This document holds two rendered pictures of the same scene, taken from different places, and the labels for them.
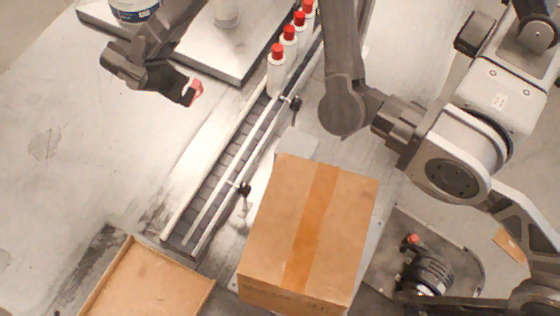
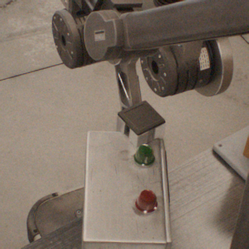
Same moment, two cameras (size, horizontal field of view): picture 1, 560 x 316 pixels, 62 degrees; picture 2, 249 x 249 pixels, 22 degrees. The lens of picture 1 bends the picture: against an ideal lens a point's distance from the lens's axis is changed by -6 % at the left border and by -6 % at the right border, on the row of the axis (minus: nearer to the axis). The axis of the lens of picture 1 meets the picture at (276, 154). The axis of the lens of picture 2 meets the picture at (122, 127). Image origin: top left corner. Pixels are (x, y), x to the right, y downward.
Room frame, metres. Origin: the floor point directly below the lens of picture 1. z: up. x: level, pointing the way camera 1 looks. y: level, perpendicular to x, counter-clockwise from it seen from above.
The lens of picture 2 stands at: (1.64, 0.03, 2.07)
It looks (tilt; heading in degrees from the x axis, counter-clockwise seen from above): 46 degrees down; 208
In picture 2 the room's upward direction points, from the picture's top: 5 degrees clockwise
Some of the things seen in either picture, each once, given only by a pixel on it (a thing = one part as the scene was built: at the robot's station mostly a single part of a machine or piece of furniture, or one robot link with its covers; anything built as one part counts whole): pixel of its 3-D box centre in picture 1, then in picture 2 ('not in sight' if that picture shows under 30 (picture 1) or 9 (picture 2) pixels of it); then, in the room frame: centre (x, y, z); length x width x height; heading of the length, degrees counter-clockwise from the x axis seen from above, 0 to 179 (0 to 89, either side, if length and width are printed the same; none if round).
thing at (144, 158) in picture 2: not in sight; (144, 154); (1.17, -0.20, 1.49); 0.03 x 0.03 x 0.02
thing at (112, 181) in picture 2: not in sight; (122, 228); (1.21, -0.20, 1.38); 0.17 x 0.10 x 0.19; 32
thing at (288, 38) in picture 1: (287, 52); not in sight; (0.97, 0.00, 0.98); 0.05 x 0.05 x 0.20
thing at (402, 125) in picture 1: (402, 124); not in sight; (0.44, -0.20, 1.45); 0.09 x 0.08 x 0.12; 149
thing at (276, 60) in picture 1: (276, 70); not in sight; (0.89, 0.02, 0.98); 0.05 x 0.05 x 0.20
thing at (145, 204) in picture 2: not in sight; (147, 200); (1.22, -0.16, 1.49); 0.03 x 0.03 x 0.02
